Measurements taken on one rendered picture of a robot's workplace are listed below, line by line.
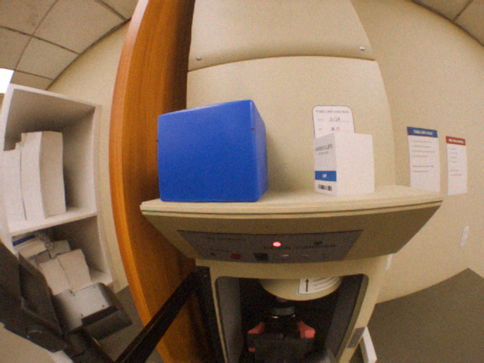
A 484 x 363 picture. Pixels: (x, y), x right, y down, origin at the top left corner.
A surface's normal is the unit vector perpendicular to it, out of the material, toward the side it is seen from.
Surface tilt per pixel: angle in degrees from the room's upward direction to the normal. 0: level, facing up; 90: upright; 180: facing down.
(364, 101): 90
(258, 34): 90
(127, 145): 90
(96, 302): 28
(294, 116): 90
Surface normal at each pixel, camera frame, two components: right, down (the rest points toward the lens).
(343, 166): 0.08, 0.05
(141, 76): 0.97, -0.04
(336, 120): -0.22, 0.06
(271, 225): -0.12, 0.75
